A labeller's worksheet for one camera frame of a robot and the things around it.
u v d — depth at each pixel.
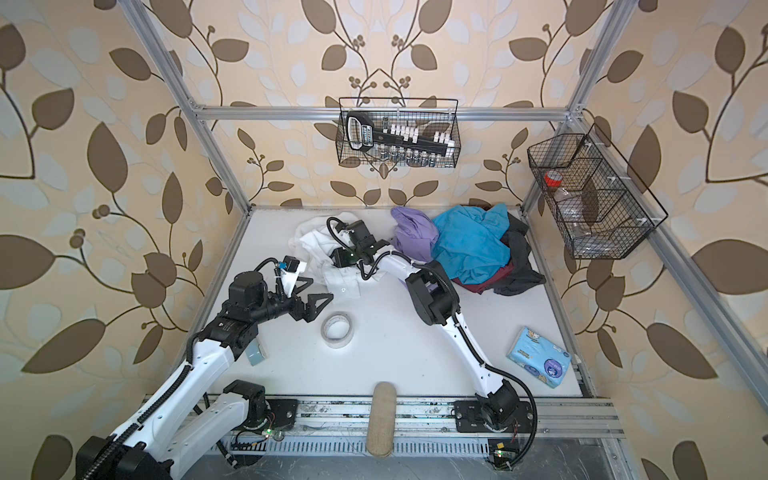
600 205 0.83
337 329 0.89
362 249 0.86
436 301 0.66
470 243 0.99
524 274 0.96
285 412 0.75
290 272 0.67
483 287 0.93
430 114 0.91
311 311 0.69
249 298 0.61
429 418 0.75
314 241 0.94
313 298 0.68
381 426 0.70
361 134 0.86
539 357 0.78
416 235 1.05
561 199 0.70
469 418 0.73
